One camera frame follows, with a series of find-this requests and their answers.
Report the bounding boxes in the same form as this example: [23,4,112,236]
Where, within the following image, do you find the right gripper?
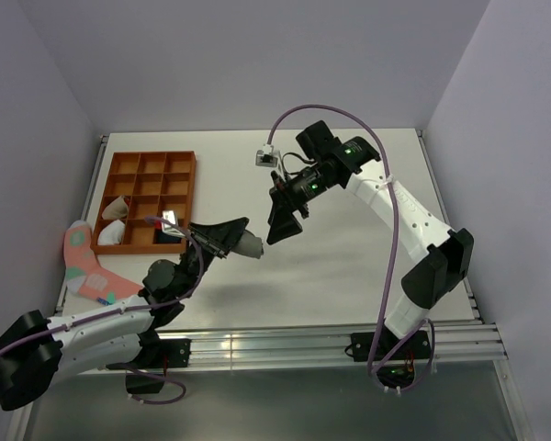
[267,164,337,245]

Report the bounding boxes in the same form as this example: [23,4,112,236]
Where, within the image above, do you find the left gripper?
[178,217,248,299]

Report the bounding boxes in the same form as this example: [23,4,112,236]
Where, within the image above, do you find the grey striped sock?
[231,230,264,259]

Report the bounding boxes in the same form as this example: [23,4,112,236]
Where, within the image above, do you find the dark blue patterned sock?
[154,230,183,244]

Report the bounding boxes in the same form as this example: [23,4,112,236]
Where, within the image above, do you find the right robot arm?
[267,121,474,358]

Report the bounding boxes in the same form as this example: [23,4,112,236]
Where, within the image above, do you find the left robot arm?
[0,217,264,411]

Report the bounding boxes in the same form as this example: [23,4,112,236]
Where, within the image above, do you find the orange compartment tray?
[92,151,197,255]

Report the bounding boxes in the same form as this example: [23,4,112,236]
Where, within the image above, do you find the beige rolled sock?
[101,196,129,221]

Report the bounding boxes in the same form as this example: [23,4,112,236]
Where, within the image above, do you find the white rolled sock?
[97,220,125,246]

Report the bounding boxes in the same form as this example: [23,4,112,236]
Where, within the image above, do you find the pink green sock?
[63,220,141,306]

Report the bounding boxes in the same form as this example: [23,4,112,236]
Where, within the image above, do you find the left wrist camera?
[157,209,184,236]

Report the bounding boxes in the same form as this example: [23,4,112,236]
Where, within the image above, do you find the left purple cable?
[0,214,208,406]

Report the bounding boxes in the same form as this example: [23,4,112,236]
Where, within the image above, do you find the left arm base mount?
[107,338,191,406]

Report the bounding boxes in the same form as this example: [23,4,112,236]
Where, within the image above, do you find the aluminium frame rail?
[160,322,507,372]

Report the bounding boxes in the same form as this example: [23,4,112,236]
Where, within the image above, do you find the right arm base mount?
[344,328,432,388]

